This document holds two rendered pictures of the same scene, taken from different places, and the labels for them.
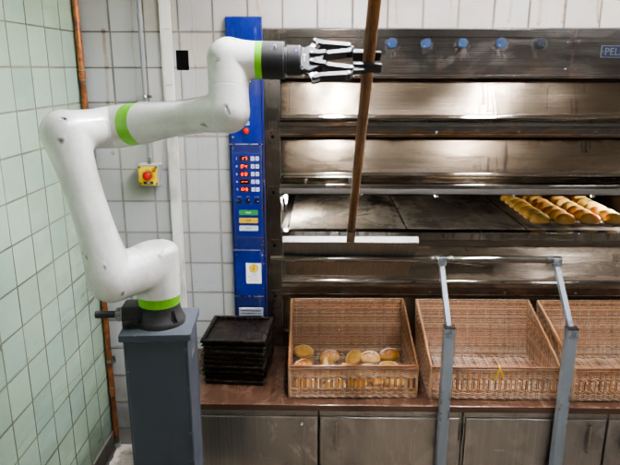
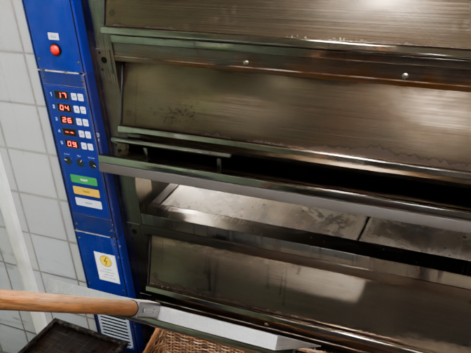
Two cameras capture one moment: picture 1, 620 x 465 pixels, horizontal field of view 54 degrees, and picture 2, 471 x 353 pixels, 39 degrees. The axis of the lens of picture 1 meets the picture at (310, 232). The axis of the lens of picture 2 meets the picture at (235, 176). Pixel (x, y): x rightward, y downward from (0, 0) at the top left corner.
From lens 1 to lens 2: 169 cm
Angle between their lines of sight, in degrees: 27
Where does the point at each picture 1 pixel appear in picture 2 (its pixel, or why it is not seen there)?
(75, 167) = not seen: outside the picture
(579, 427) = not seen: outside the picture
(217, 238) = (55, 206)
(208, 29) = not seen: outside the picture
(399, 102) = (323, 10)
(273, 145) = (108, 74)
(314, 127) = (168, 48)
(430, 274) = (392, 331)
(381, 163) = (292, 127)
